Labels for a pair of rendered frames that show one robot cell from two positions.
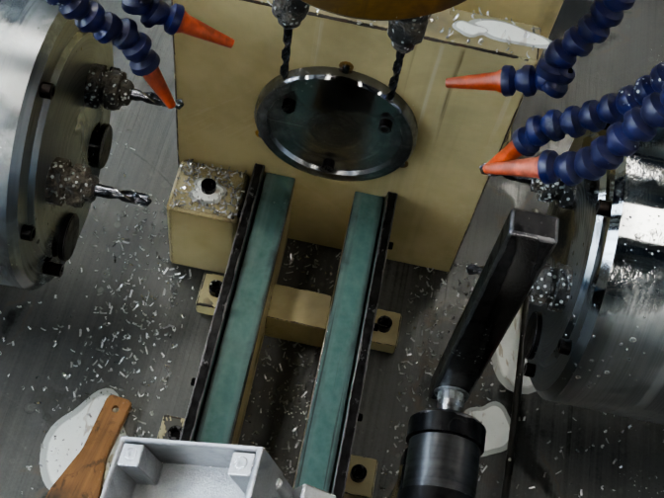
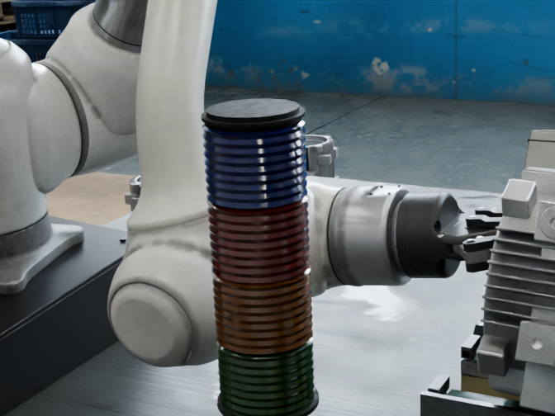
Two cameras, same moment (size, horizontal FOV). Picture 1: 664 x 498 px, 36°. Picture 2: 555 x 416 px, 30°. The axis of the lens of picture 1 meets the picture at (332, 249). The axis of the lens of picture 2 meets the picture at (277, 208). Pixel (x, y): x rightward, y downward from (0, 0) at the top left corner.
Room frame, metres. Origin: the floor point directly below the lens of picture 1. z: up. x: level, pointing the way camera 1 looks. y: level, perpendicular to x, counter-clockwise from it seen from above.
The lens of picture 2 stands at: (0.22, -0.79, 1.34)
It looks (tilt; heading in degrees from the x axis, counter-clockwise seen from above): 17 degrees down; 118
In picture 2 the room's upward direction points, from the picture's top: 3 degrees counter-clockwise
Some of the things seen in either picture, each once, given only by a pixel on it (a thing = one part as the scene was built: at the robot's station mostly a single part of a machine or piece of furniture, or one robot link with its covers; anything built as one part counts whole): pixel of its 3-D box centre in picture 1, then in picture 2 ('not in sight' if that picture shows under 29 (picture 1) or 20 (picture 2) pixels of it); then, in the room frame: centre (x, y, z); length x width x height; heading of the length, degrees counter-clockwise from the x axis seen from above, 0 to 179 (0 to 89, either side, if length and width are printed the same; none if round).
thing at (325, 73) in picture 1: (334, 129); not in sight; (0.57, 0.02, 1.02); 0.15 x 0.02 x 0.15; 90
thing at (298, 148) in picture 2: not in sight; (255, 158); (-0.07, -0.28, 1.19); 0.06 x 0.06 x 0.04
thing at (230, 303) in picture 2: not in sight; (263, 301); (-0.07, -0.28, 1.10); 0.06 x 0.06 x 0.04
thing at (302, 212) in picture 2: not in sight; (258, 231); (-0.07, -0.28, 1.14); 0.06 x 0.06 x 0.04
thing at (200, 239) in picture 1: (207, 216); not in sight; (0.55, 0.13, 0.86); 0.07 x 0.06 x 0.12; 90
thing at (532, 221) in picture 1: (484, 322); not in sight; (0.34, -0.11, 1.12); 0.04 x 0.03 x 0.26; 0
